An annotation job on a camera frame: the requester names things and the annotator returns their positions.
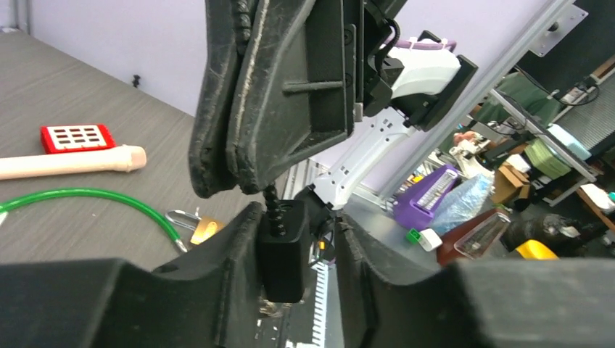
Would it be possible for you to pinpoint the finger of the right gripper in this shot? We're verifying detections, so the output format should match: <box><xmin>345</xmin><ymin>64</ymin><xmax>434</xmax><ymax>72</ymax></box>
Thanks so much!
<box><xmin>188</xmin><ymin>0</ymin><xmax>258</xmax><ymax>198</ymax></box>
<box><xmin>226</xmin><ymin>1</ymin><xmax>343</xmax><ymax>194</ymax></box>

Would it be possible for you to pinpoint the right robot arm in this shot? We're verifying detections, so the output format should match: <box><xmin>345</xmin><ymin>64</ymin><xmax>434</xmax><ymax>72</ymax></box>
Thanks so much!
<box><xmin>188</xmin><ymin>0</ymin><xmax>477</xmax><ymax>226</ymax></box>

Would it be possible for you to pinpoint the purple plastic box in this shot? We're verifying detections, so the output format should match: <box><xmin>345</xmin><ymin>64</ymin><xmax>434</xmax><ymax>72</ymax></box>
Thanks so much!
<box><xmin>393</xmin><ymin>165</ymin><xmax>459</xmax><ymax>231</ymax></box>

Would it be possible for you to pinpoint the green cable lock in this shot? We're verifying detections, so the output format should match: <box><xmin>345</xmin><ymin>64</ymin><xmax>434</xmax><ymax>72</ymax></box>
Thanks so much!
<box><xmin>0</xmin><ymin>187</ymin><xmax>189</xmax><ymax>254</ymax></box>

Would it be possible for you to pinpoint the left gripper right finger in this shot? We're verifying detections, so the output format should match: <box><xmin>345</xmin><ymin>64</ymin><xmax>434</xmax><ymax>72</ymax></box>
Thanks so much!
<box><xmin>335</xmin><ymin>215</ymin><xmax>614</xmax><ymax>347</ymax></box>

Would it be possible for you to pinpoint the red white block toy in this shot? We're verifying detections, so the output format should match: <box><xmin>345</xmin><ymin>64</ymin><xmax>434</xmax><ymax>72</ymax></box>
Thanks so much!
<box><xmin>40</xmin><ymin>124</ymin><xmax>116</xmax><ymax>154</ymax></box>

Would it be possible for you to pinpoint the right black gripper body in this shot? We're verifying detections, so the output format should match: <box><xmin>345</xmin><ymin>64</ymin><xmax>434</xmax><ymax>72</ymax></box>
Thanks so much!
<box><xmin>283</xmin><ymin>1</ymin><xmax>405</xmax><ymax>140</ymax></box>

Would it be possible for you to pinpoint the aluminium frame post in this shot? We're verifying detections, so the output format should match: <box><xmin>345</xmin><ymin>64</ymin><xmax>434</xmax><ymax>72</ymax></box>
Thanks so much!
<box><xmin>372</xmin><ymin>1</ymin><xmax>571</xmax><ymax>200</ymax></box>

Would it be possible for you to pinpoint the brass padlock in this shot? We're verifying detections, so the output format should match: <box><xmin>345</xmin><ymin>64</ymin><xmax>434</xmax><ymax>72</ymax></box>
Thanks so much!
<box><xmin>165</xmin><ymin>210</ymin><xmax>226</xmax><ymax>246</ymax></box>

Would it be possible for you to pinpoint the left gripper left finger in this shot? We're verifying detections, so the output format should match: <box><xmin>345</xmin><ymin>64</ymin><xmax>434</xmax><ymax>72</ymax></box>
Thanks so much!
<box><xmin>1</xmin><ymin>202</ymin><xmax>263</xmax><ymax>347</ymax></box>

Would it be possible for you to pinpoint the black cable lock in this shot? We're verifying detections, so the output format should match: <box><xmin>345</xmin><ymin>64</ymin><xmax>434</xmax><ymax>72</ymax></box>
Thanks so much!
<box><xmin>257</xmin><ymin>185</ymin><xmax>311</xmax><ymax>303</ymax></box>

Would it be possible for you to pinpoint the clear plastic bag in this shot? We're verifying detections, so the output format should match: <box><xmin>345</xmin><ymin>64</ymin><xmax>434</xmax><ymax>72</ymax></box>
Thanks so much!
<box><xmin>428</xmin><ymin>174</ymin><xmax>494</xmax><ymax>236</ymax></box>

